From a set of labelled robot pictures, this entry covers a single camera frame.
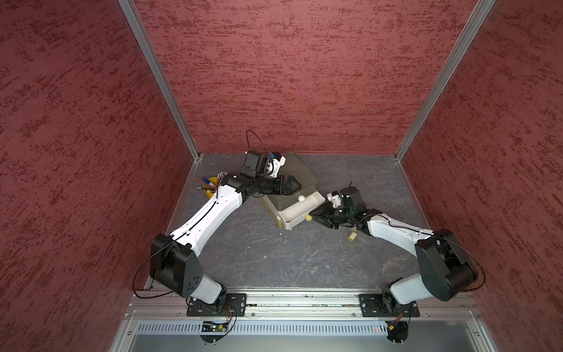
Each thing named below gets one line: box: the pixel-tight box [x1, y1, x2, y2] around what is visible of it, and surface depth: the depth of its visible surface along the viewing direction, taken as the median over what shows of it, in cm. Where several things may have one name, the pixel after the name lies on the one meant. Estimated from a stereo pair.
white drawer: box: [277, 190, 326, 230], surface depth 87 cm
